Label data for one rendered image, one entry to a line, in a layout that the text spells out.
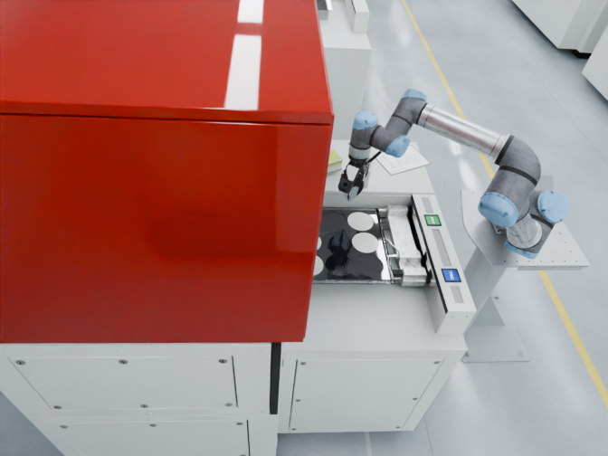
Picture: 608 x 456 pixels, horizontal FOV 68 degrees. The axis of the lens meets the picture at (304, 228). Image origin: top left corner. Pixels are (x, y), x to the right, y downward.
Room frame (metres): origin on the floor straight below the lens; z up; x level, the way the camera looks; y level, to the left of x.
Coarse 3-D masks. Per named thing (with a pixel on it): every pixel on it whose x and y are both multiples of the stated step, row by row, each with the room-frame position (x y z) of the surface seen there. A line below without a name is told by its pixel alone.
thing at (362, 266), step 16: (320, 224) 1.20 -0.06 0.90; (336, 224) 1.21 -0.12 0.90; (336, 240) 1.13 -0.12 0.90; (320, 256) 1.05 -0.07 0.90; (336, 256) 1.05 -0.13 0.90; (352, 256) 1.06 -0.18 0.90; (368, 256) 1.07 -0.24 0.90; (384, 256) 1.08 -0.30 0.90; (320, 272) 0.97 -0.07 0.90; (336, 272) 0.98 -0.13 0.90; (352, 272) 0.99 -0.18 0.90; (368, 272) 0.99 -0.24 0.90; (384, 272) 1.00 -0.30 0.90
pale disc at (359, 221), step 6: (348, 216) 1.26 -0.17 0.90; (354, 216) 1.27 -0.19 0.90; (360, 216) 1.27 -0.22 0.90; (366, 216) 1.27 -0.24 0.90; (348, 222) 1.23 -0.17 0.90; (354, 222) 1.24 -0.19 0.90; (360, 222) 1.24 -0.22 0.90; (366, 222) 1.24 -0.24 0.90; (372, 222) 1.25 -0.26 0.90; (354, 228) 1.20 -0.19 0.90; (360, 228) 1.21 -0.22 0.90; (366, 228) 1.21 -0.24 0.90
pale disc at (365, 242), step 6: (360, 234) 1.17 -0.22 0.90; (366, 234) 1.18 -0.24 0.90; (354, 240) 1.14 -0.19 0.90; (360, 240) 1.14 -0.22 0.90; (366, 240) 1.15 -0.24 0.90; (372, 240) 1.15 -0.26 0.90; (354, 246) 1.11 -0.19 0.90; (360, 246) 1.11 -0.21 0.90; (366, 246) 1.12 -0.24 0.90; (372, 246) 1.12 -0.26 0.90
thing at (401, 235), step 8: (392, 216) 1.31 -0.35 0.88; (400, 216) 1.31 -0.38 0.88; (392, 224) 1.26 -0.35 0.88; (400, 224) 1.27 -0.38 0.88; (408, 224) 1.27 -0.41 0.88; (392, 232) 1.22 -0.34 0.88; (400, 232) 1.23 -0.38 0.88; (408, 232) 1.23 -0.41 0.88; (392, 240) 1.19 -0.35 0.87; (400, 240) 1.18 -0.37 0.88; (408, 240) 1.19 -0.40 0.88; (400, 248) 1.14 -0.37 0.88; (408, 248) 1.15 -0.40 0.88; (400, 264) 1.06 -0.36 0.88; (408, 264) 1.06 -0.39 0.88; (416, 264) 1.07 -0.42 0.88; (408, 280) 0.99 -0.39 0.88; (416, 280) 0.99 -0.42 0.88; (424, 280) 1.00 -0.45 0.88
